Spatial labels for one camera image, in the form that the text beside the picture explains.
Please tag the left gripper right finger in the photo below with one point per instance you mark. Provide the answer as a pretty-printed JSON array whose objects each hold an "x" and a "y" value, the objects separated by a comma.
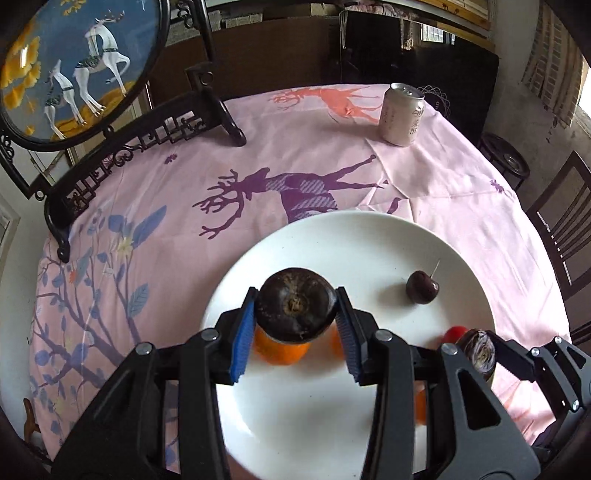
[{"x": 357, "y": 329}]

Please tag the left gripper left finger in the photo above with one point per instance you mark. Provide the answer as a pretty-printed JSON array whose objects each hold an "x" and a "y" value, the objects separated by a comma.
[{"x": 236, "y": 328}]

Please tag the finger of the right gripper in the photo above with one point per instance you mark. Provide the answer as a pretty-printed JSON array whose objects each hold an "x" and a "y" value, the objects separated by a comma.
[{"x": 557, "y": 368}]

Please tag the dark cherry with stem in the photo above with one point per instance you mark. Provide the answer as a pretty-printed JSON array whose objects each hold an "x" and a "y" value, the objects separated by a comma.
[{"x": 421, "y": 287}]

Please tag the dark purple chestnut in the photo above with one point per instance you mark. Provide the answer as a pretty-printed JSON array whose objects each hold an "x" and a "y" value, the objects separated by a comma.
[{"x": 479, "y": 348}]

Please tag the small red cherry tomato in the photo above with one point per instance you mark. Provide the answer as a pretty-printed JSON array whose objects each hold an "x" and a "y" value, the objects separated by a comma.
[{"x": 454, "y": 334}]

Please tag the orange tangerine under gripper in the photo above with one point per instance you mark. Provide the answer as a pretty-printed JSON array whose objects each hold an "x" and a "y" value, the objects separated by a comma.
[{"x": 276, "y": 353}]

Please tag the white oval plate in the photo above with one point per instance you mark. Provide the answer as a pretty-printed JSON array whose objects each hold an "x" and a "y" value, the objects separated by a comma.
[{"x": 397, "y": 284}]

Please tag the pink deer print tablecloth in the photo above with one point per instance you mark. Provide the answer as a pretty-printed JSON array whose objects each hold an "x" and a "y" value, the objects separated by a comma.
[{"x": 162, "y": 231}]

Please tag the dark wooden chair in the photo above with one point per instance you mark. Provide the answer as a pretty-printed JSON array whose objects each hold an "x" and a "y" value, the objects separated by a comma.
[{"x": 570, "y": 233}]

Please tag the round black stool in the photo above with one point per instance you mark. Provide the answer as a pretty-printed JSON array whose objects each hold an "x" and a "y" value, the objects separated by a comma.
[{"x": 507, "y": 159}]

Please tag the white beverage can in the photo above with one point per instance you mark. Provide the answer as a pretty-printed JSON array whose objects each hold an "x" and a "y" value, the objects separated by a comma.
[{"x": 401, "y": 114}]

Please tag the deer embroidery round screen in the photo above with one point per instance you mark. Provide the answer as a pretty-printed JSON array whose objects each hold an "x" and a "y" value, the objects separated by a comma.
[{"x": 69, "y": 71}]

